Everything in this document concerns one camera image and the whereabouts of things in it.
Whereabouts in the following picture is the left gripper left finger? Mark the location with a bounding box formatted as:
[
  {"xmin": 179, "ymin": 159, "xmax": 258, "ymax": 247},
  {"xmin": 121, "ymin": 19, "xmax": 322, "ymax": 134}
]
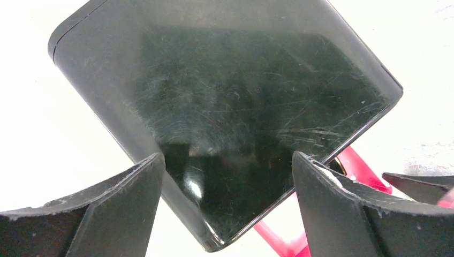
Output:
[{"xmin": 1, "ymin": 153, "xmax": 165, "ymax": 256}]

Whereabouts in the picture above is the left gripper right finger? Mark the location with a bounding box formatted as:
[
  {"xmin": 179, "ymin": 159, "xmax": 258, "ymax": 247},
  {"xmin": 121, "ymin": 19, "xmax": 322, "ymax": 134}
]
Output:
[{"xmin": 292, "ymin": 152, "xmax": 453, "ymax": 256}]

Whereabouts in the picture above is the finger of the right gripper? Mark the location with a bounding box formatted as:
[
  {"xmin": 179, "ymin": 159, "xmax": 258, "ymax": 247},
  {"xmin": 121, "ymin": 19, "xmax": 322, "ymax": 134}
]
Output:
[{"xmin": 382, "ymin": 172, "xmax": 453, "ymax": 205}]

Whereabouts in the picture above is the pink bottom drawer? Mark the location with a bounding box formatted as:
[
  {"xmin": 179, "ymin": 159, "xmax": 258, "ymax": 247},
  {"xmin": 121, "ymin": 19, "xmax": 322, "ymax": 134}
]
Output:
[{"xmin": 254, "ymin": 147, "xmax": 392, "ymax": 256}]

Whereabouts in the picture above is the black makeup organizer box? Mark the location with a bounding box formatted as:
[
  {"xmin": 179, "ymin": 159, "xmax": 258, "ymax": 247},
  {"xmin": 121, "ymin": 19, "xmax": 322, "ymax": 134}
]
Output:
[{"xmin": 48, "ymin": 1, "xmax": 403, "ymax": 252}]

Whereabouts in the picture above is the black compact case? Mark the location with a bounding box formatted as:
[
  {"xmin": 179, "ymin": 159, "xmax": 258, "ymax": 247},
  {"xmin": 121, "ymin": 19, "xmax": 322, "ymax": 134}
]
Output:
[{"xmin": 328, "ymin": 157, "xmax": 347, "ymax": 176}]

